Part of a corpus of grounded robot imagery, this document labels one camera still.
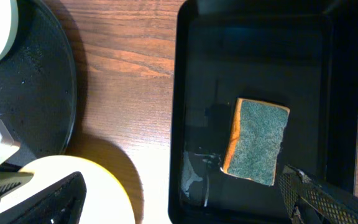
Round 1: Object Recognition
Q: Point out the orange green scrub sponge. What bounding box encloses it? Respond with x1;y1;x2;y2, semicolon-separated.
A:
221;98;290;186

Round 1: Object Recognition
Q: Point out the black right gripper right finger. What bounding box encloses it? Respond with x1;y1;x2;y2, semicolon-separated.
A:
278;165;358;224

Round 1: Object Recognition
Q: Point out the round black tray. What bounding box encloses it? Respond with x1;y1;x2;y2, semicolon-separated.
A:
0;0;77;166

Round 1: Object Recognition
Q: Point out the yellow plate with stain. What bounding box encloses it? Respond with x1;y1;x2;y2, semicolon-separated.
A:
0;156;135;224

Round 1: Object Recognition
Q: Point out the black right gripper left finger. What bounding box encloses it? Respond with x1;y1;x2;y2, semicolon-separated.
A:
0;172;87;224

